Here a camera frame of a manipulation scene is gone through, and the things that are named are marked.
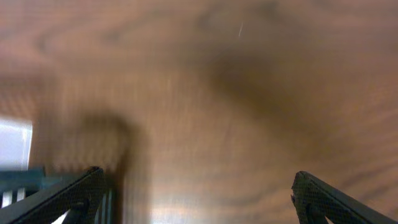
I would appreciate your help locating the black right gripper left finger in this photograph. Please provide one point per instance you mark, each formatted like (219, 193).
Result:
(62, 196)

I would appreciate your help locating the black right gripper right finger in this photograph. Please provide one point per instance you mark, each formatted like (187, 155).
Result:
(316, 202)

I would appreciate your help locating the black plastic basket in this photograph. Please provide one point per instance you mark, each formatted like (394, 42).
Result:
(21, 182)

